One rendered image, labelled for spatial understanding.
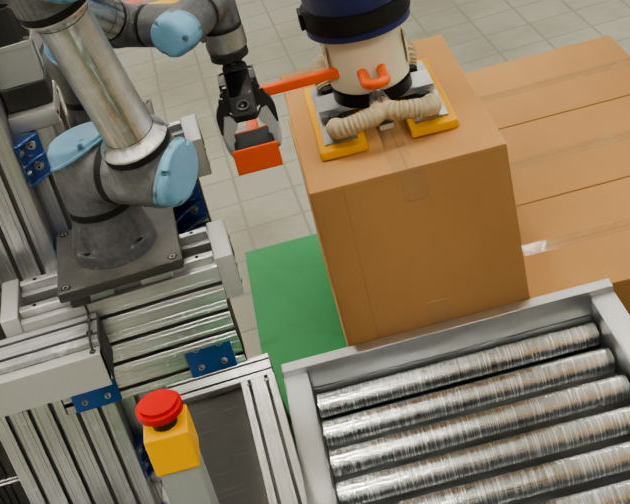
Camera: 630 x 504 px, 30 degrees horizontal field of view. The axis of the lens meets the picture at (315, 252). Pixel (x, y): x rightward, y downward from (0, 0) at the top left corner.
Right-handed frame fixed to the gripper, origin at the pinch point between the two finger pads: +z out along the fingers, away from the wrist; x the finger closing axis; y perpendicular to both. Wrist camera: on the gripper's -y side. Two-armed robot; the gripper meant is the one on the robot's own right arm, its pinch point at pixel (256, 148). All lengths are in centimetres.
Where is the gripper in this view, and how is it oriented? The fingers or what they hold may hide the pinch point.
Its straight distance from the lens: 226.9
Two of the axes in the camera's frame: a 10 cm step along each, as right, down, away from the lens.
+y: -1.3, -5.3, 8.4
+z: 2.2, 8.1, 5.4
